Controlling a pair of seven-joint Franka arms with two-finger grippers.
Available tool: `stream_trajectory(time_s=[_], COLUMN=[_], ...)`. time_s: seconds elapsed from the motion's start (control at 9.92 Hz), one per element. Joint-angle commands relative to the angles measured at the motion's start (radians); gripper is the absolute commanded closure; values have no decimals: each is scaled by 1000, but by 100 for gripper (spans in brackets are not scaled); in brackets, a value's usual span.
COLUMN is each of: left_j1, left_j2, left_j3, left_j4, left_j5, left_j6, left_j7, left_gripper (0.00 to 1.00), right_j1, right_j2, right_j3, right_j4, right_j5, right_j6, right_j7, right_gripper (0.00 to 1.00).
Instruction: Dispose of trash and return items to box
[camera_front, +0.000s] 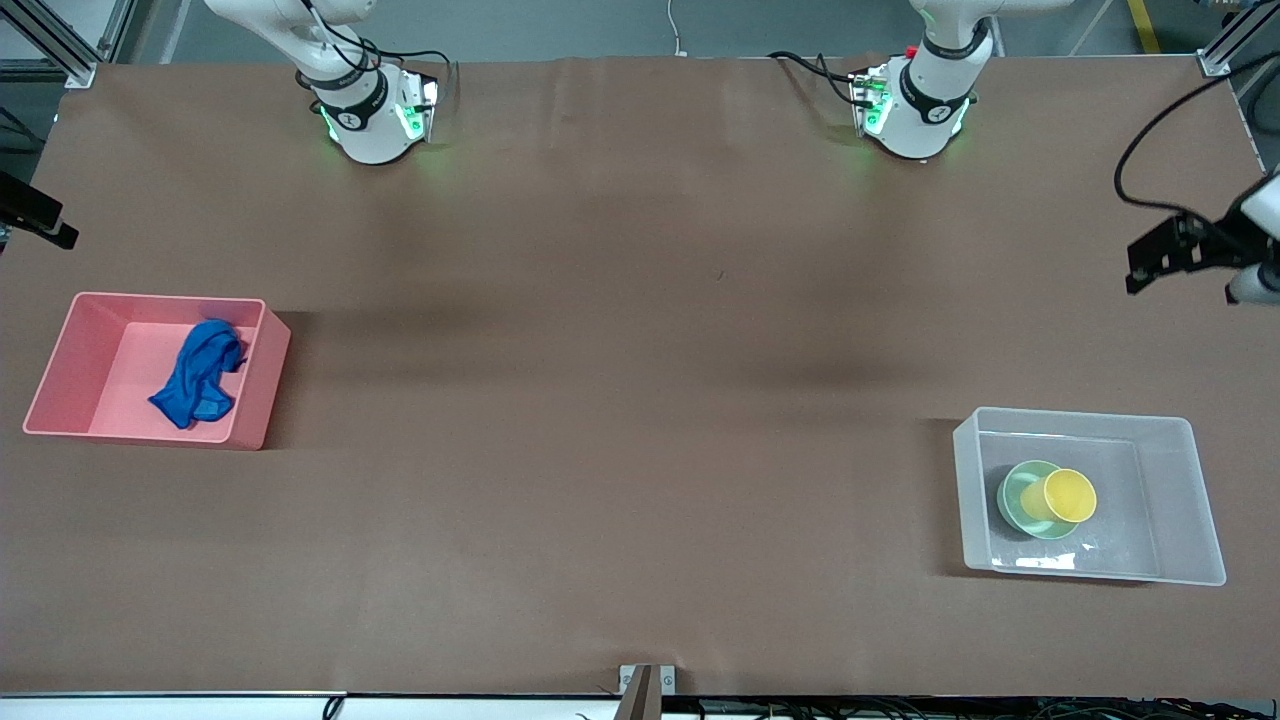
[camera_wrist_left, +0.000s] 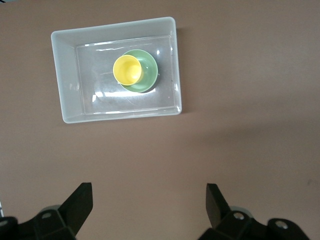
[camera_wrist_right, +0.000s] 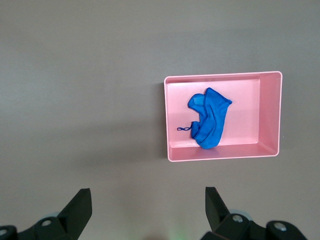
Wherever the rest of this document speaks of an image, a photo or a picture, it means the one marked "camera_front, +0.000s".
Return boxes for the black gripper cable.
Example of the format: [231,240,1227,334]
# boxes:
[0,103,43,153]
[1114,50,1280,217]

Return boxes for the green plastic bowl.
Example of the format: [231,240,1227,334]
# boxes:
[996,459,1082,542]

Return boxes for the yellow plastic cup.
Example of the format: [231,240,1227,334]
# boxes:
[1018,467,1099,526]

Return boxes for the blue cloth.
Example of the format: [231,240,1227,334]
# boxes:
[148,318,249,431]

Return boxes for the black left arm base cables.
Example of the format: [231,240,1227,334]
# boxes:
[768,50,873,106]

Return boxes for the metal table edge bracket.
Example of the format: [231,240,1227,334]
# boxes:
[618,664,678,720]

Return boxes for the black arm base cables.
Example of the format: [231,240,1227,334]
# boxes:
[298,0,453,96]
[768,50,873,106]

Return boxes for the aluminium frame profile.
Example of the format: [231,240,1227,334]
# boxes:
[0,0,136,89]
[1197,0,1280,81]

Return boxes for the pink plastic box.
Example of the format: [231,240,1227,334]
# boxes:
[22,292,292,451]

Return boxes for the brown paper table cover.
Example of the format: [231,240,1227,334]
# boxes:
[0,55,1280,698]

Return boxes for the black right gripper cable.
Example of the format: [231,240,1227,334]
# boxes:
[0,103,43,153]

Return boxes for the black right arm base cables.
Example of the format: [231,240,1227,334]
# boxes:
[298,0,453,96]

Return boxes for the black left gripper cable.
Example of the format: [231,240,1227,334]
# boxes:
[1114,50,1280,217]

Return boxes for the clear plastic box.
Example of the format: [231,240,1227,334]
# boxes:
[952,406,1227,587]

